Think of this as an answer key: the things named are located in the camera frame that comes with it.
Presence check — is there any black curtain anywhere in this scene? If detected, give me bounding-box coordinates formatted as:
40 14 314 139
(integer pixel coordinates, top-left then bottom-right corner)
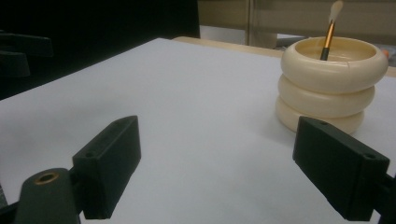
0 0 201 101

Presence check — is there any white foam board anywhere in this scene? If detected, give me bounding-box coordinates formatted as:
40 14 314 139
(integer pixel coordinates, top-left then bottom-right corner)
0 37 396 224

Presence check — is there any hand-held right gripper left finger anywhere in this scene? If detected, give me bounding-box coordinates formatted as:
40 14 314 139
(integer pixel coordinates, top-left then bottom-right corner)
72 115 142 220

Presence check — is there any wooden table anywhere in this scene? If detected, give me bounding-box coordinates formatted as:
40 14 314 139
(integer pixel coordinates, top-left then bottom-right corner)
172 35 396 78

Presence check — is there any cream ringed brush holder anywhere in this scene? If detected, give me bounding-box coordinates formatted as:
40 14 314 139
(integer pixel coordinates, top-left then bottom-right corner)
275 35 389 135

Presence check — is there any black-handled makeup brush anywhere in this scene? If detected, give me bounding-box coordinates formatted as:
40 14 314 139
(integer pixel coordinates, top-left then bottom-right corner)
319 0 346 62

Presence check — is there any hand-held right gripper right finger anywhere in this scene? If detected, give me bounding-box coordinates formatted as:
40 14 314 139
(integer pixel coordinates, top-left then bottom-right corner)
292 116 390 222

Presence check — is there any beige wooden shelf unit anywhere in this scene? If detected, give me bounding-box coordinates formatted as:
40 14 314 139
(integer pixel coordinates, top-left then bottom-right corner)
197 0 396 50

